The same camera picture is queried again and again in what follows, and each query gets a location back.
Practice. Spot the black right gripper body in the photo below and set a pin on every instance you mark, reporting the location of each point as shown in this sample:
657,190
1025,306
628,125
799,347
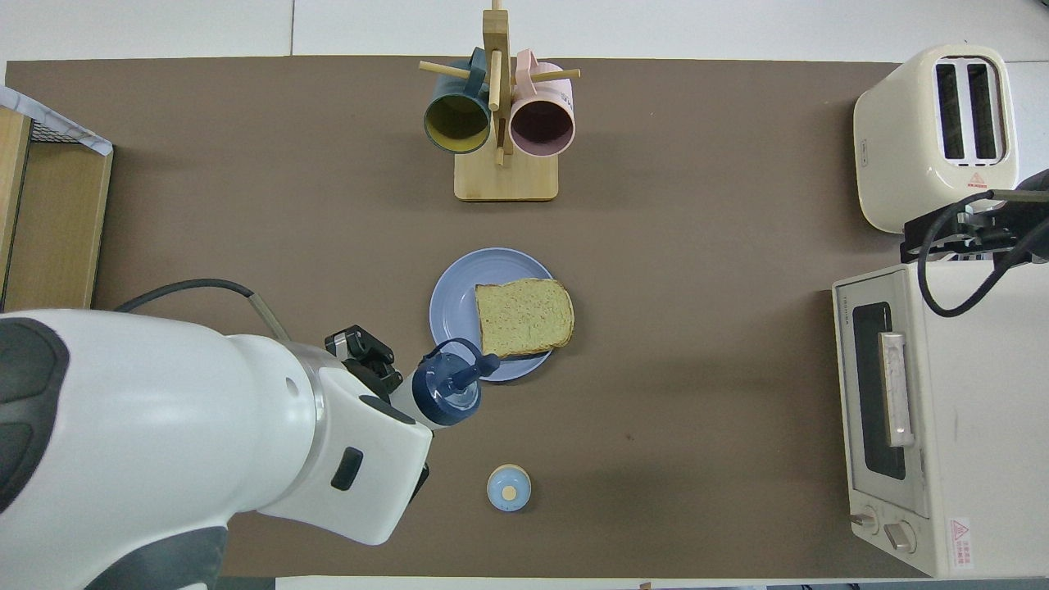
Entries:
1037,221

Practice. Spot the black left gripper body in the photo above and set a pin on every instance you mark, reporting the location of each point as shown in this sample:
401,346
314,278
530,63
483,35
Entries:
377,383

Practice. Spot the white squeeze bottle blue cap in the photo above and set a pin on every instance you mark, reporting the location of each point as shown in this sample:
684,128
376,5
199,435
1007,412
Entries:
447,385

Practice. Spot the slice of toast bread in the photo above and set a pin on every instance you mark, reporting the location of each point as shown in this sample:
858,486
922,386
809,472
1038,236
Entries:
524,315

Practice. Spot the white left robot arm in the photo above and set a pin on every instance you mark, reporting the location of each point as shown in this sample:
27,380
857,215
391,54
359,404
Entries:
164,426

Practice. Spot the blue round plate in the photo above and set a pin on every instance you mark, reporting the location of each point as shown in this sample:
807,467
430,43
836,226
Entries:
455,295

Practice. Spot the small blue dome wooden knob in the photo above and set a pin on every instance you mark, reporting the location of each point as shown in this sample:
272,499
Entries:
508,488

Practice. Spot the cream two-slot toaster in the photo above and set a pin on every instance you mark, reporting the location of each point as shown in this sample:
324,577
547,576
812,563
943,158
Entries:
897,164

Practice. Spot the white toaster oven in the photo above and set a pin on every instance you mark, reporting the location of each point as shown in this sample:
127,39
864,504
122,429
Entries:
975,426

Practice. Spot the wooden mug tree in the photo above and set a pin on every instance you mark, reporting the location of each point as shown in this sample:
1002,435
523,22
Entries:
506,180

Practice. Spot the dark teal mug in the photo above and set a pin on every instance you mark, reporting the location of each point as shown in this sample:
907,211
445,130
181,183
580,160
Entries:
456,123

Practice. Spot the brown table mat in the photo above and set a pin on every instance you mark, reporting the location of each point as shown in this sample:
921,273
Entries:
737,164

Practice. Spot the pink mug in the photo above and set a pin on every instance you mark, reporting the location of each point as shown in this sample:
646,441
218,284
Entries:
541,127

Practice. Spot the wooden two-tier shelf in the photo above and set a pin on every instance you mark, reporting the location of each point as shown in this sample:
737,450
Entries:
57,238

